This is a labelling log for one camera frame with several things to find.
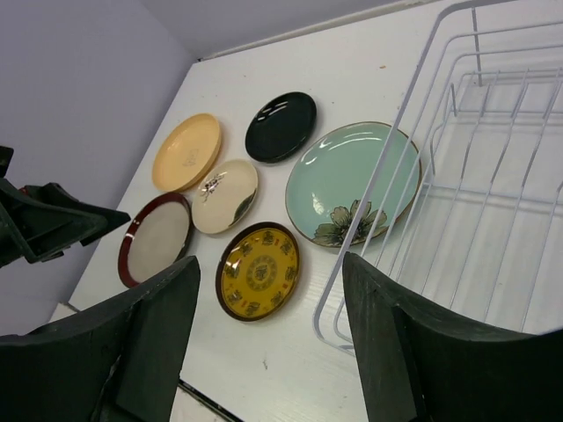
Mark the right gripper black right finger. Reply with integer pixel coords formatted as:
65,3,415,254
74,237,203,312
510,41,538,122
342,252,562,421

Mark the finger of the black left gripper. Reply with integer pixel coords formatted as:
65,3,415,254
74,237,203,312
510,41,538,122
1,147,130,266

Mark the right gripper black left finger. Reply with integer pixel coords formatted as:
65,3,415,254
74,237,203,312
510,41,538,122
1,256,201,421

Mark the red rimmed white plate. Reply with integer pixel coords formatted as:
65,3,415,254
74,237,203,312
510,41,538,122
118,193,194,288

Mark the yellow patterned plate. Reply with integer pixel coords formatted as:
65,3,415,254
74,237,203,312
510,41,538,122
215,222,302,323

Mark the pale orange plate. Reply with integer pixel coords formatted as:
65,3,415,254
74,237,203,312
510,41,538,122
151,113,223,192

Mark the cream plate with black motif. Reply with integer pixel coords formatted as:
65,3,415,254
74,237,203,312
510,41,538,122
192,159,259,235

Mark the teal flower plate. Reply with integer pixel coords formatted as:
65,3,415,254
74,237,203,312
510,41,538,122
285,121,422,248

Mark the black glossy plate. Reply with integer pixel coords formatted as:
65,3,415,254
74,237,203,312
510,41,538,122
245,91,318,164

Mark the white wire dish rack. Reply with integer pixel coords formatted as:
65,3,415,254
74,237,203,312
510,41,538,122
312,0,563,353

